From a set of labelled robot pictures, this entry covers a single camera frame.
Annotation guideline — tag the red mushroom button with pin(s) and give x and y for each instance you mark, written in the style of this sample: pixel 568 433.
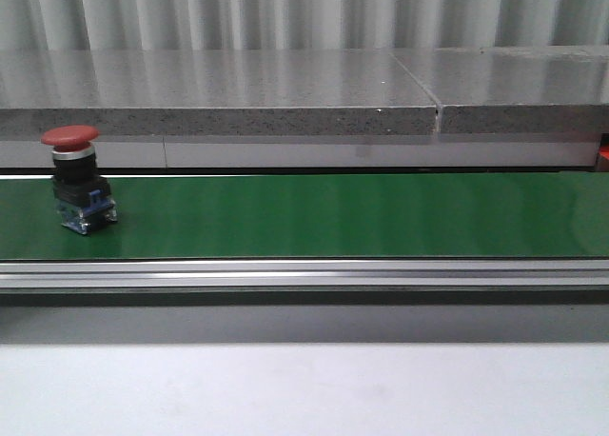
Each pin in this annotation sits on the red mushroom button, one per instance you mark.
pixel 83 196

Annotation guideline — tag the grey stone slab left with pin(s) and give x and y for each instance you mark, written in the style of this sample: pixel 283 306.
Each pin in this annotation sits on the grey stone slab left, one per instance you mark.
pixel 213 93

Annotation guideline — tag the grey stone slab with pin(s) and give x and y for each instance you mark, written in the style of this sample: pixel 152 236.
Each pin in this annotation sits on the grey stone slab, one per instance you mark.
pixel 213 93
pixel 504 91

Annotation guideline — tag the grey stone slab right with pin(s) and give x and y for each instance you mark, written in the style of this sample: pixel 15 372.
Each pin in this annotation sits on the grey stone slab right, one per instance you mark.
pixel 504 91

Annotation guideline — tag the green conveyor belt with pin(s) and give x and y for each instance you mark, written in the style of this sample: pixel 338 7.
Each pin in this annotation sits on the green conveyor belt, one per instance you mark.
pixel 509 214

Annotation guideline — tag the red plastic tray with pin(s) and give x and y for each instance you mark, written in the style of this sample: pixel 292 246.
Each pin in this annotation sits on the red plastic tray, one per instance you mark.
pixel 602 162

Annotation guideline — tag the white corrugated curtain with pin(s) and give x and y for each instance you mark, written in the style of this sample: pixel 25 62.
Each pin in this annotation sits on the white corrugated curtain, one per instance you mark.
pixel 299 24

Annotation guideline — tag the silver conveyor frame rail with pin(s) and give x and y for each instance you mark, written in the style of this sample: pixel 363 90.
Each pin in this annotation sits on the silver conveyor frame rail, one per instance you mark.
pixel 302 274

